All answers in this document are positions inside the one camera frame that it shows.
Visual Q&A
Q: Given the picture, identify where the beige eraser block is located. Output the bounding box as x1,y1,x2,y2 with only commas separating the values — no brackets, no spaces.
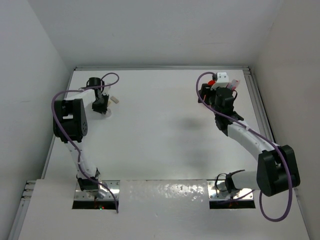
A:
110,96,120,104

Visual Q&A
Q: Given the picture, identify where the orange highlighter pen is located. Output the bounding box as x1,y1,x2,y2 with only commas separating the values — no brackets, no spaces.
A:
226,79,240,91

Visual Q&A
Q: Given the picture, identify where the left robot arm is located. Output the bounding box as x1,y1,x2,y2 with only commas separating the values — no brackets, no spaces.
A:
51,77,109,195

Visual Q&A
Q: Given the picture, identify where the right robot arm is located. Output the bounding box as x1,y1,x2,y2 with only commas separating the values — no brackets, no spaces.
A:
198,83,301,197

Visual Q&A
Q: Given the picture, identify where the orange round compartment container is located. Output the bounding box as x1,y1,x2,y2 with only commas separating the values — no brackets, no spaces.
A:
207,80,216,86

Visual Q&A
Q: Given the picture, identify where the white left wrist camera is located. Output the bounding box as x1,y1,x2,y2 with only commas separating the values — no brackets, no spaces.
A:
102,84,111,95

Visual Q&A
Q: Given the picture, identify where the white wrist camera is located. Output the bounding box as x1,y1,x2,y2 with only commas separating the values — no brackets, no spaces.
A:
102,84,111,95
210,72,230,91

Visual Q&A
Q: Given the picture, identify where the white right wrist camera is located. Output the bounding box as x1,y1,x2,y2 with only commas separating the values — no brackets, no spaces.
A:
210,72,230,91

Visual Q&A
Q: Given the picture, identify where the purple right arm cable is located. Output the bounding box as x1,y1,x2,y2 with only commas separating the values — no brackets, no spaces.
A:
195,71,294,222

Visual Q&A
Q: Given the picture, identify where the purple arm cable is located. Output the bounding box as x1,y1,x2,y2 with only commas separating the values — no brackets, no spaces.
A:
195,71,294,222
51,72,120,214

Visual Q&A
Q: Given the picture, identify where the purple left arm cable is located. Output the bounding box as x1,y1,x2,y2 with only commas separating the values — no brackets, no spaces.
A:
51,72,120,214

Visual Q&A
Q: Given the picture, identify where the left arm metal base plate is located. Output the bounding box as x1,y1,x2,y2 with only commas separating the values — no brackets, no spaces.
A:
73,180,120,202

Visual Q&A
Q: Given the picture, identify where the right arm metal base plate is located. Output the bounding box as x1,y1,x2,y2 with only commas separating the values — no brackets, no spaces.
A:
207,180,254,201

